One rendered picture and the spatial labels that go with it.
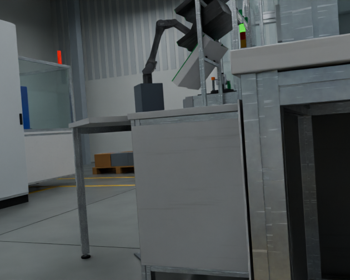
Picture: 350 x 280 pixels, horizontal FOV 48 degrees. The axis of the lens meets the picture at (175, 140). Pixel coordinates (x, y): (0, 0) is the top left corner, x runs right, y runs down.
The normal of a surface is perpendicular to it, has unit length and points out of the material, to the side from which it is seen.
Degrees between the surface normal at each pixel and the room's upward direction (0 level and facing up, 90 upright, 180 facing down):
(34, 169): 90
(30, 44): 90
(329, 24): 90
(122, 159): 90
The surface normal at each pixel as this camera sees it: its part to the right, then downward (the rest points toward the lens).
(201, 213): -0.36, 0.04
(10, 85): 0.92, -0.06
